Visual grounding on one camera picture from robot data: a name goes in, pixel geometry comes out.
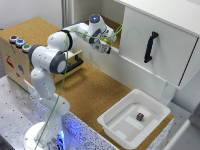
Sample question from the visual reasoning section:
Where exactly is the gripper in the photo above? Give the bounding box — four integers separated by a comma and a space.
93, 39, 113, 55

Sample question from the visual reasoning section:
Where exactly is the yellow block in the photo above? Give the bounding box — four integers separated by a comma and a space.
102, 38, 111, 45

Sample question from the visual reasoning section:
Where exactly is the white cabinet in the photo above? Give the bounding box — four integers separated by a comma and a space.
71, 0, 200, 108

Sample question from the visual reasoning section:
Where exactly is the purple block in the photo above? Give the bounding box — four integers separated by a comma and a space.
135, 112, 145, 122

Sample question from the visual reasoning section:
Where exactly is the wooden drawer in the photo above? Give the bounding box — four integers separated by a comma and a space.
55, 49, 85, 84

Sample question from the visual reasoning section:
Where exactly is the white sliding door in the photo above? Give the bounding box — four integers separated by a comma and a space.
118, 6, 200, 89

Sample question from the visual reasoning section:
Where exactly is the wooden drawer box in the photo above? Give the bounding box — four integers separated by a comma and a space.
0, 16, 84, 93

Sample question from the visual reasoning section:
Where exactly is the green button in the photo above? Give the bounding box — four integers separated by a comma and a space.
21, 43, 32, 54

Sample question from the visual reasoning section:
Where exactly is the blue button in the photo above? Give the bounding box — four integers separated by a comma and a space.
15, 38, 26, 48

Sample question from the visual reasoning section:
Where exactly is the white plastic box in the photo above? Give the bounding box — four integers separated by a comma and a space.
96, 88, 172, 150

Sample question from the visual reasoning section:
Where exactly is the red button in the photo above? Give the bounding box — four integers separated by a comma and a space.
8, 34, 19, 44

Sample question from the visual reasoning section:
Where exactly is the black drawer handle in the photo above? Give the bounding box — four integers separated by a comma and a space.
65, 54, 85, 75

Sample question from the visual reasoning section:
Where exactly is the black door handle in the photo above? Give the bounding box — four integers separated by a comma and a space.
143, 30, 160, 64

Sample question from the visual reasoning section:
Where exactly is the green cable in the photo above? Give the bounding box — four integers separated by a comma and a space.
33, 23, 125, 150

